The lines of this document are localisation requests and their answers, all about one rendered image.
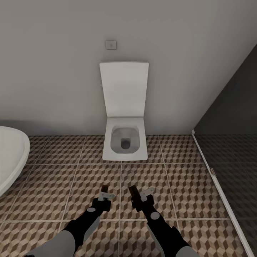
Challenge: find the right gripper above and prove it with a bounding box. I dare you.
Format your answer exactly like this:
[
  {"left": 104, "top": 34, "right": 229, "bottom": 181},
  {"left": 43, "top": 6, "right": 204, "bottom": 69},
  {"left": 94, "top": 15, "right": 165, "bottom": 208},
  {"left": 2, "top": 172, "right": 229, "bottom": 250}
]
[{"left": 131, "top": 194, "right": 155, "bottom": 212}]

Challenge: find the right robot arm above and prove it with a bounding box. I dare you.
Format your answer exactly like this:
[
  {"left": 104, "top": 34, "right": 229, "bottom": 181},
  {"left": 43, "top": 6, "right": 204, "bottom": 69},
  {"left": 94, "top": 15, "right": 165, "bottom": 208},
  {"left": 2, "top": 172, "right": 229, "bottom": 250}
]
[{"left": 131, "top": 187, "right": 200, "bottom": 257}]

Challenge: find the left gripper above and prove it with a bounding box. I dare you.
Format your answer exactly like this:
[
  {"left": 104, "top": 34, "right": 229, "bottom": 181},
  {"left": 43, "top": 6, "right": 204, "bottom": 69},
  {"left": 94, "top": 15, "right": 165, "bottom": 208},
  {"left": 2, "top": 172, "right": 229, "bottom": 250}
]
[{"left": 92, "top": 198, "right": 111, "bottom": 213}]

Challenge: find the mousetrap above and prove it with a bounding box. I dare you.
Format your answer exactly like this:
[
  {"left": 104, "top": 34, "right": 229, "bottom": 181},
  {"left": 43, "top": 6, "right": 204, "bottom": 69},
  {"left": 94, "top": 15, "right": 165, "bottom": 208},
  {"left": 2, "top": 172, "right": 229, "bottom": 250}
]
[
  {"left": 129, "top": 185, "right": 141, "bottom": 201},
  {"left": 101, "top": 185, "right": 109, "bottom": 192}
]

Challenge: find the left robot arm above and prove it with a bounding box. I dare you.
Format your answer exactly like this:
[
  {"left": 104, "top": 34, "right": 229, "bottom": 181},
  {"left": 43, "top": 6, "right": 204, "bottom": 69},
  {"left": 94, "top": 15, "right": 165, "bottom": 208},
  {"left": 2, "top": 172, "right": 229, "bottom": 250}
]
[{"left": 22, "top": 192, "right": 115, "bottom": 257}]

